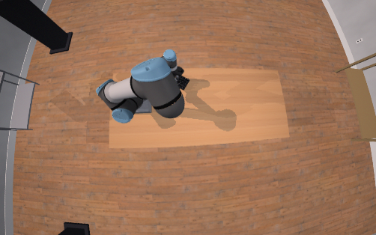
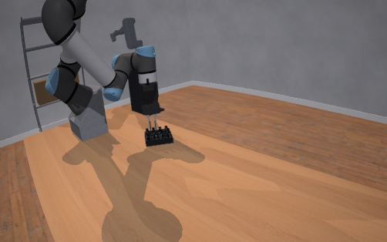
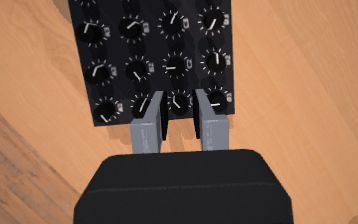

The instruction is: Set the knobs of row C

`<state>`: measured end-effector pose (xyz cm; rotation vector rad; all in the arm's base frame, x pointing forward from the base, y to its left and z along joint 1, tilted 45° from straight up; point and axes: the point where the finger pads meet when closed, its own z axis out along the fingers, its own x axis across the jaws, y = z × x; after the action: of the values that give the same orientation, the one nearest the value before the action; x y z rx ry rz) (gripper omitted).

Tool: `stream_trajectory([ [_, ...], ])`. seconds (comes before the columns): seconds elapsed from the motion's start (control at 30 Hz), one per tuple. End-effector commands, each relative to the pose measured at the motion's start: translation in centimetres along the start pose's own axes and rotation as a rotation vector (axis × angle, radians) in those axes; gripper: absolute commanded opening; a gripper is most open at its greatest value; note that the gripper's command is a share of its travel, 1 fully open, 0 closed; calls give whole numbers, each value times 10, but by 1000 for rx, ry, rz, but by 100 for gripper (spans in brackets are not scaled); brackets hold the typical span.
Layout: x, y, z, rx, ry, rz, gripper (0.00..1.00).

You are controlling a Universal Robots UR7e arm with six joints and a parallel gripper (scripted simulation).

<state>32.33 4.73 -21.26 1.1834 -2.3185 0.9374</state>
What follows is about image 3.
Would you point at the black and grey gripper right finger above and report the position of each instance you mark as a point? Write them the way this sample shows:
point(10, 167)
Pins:
point(211, 129)

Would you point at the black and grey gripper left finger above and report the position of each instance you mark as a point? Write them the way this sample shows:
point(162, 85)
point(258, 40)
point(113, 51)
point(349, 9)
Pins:
point(148, 132)

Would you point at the black knob box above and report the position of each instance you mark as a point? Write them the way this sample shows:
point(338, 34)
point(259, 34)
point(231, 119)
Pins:
point(177, 61)

